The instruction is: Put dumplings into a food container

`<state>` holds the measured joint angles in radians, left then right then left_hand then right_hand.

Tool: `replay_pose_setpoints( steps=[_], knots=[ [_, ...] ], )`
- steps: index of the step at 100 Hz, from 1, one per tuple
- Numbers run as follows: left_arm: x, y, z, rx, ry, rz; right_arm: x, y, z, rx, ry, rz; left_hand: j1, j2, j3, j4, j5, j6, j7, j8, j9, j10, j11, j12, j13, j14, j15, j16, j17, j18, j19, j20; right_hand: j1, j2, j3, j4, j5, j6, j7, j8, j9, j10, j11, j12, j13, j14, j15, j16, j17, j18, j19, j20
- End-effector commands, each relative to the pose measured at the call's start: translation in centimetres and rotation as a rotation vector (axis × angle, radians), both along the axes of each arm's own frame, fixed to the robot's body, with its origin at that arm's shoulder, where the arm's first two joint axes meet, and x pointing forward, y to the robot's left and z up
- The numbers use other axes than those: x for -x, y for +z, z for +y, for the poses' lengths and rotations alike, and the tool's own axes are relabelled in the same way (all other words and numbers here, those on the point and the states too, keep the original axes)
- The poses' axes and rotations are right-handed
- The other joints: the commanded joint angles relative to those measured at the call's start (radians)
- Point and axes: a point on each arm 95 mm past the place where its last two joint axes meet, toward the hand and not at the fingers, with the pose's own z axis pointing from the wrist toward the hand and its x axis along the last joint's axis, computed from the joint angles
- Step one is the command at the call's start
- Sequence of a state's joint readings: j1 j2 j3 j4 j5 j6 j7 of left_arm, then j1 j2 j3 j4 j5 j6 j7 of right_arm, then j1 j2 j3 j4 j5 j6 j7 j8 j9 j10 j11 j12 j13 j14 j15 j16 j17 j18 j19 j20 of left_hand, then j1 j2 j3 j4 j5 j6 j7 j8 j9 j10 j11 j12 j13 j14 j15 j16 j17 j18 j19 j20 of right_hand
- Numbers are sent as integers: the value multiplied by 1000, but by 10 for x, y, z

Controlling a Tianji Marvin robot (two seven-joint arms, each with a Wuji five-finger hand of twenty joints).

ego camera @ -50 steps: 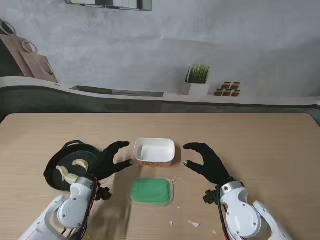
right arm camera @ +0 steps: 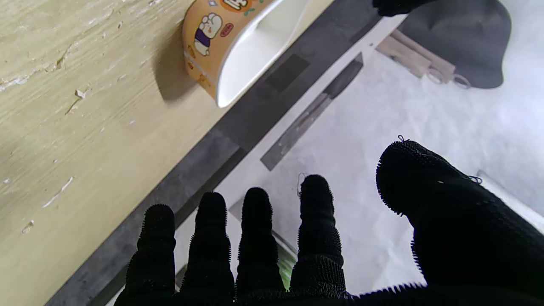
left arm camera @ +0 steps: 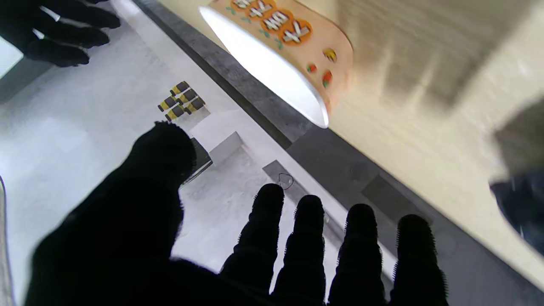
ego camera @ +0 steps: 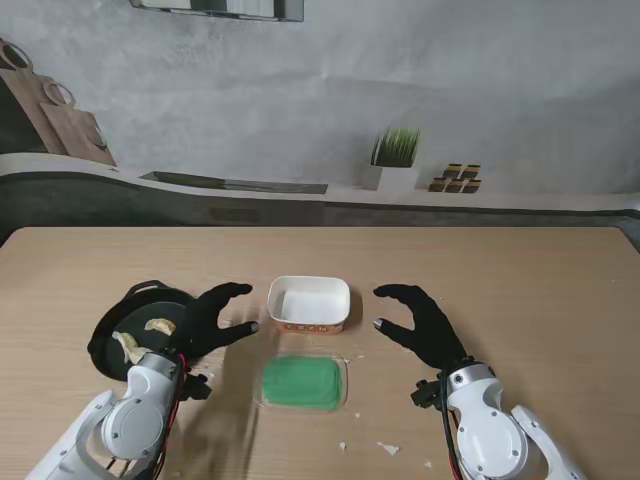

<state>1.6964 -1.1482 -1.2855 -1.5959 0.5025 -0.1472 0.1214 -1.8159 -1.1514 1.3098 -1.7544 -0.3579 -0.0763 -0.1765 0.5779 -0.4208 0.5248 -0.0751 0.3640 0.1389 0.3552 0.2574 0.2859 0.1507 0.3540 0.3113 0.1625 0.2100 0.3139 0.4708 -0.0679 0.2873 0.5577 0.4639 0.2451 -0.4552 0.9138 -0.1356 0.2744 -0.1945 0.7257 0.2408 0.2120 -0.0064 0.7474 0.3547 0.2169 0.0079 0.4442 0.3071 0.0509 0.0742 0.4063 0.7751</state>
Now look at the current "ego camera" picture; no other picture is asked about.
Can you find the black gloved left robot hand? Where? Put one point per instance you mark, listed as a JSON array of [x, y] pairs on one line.
[[205, 325]]

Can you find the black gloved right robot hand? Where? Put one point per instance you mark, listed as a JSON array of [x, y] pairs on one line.
[[430, 330]]

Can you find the white paper food container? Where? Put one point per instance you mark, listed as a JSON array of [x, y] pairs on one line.
[[305, 300]]

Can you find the clear plastic lid green inside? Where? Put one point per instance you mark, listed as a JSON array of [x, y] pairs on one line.
[[300, 382]]

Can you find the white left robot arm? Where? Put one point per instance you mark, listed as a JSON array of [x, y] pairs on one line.
[[135, 405]]

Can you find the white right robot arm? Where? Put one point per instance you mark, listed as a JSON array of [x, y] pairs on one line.
[[490, 430]]

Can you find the black cast iron pan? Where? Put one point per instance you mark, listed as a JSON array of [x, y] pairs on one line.
[[150, 306]]

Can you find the grey built-in cooktop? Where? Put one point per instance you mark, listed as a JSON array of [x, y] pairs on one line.
[[235, 184]]

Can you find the small brown spice jar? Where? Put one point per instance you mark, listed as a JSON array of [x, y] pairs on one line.
[[454, 186], [437, 185], [472, 186], [471, 171], [452, 171]]

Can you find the green plant in white pot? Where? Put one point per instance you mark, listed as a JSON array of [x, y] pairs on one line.
[[395, 150]]

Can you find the small wooden cutting board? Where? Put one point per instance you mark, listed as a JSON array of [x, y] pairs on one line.
[[75, 135]]

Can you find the large wooden cutting board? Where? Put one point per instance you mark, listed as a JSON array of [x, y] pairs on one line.
[[25, 100]]

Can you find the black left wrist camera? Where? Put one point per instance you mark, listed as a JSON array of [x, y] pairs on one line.
[[196, 387]]

